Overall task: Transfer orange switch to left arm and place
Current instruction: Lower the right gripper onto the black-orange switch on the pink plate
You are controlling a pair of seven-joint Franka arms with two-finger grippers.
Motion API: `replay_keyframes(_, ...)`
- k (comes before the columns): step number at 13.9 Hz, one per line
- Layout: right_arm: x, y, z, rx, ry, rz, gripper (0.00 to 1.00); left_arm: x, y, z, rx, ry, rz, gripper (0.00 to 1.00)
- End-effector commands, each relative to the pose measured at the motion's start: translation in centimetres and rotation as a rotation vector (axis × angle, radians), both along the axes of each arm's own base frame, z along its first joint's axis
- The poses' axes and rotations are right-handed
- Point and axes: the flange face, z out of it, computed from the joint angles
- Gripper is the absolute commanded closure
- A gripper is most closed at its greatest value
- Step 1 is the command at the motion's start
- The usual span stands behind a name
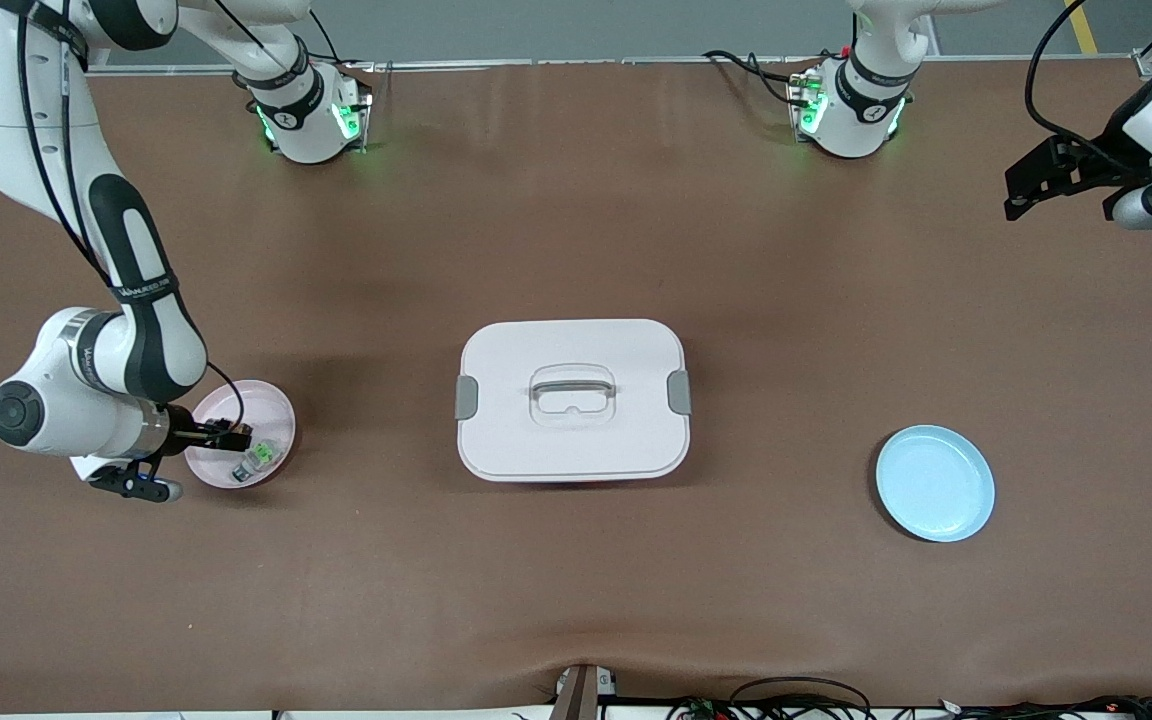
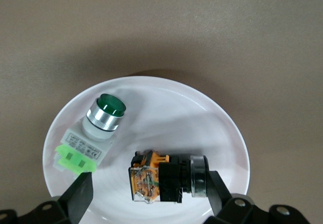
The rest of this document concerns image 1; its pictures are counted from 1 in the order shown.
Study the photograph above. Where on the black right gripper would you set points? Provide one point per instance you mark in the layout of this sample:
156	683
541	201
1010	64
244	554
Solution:
182	429

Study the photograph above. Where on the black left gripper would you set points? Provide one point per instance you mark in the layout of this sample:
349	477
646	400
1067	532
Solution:
1102	166

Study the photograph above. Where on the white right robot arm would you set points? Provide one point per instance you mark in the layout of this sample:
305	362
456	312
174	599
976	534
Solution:
151	330

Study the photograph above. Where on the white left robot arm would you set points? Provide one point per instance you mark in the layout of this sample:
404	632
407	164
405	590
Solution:
861	110

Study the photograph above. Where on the pink storage box white lid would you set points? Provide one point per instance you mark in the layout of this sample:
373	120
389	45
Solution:
572	440

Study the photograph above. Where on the pink round plate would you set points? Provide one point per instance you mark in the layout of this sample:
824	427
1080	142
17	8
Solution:
271	410

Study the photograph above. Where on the light blue round plate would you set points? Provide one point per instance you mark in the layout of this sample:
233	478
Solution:
936	485

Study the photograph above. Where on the metal table edge strip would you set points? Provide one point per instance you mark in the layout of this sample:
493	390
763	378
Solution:
536	63

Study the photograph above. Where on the green push-button switch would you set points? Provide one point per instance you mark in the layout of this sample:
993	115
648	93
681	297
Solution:
259	458

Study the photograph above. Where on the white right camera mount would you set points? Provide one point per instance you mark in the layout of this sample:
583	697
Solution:
101	467

